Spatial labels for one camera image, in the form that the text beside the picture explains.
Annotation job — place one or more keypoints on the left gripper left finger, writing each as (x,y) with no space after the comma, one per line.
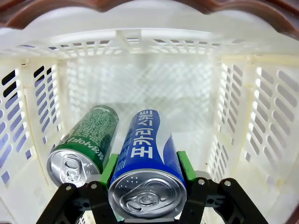
(77,205)

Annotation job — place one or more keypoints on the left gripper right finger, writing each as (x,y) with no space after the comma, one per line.
(215,203)

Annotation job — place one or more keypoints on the green drink can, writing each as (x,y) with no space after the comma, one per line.
(91,135)

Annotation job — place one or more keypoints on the blue Pocari Sweat can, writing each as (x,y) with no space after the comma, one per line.
(147,163)

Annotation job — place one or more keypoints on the cream basket with brown rim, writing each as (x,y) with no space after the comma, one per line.
(151,81)

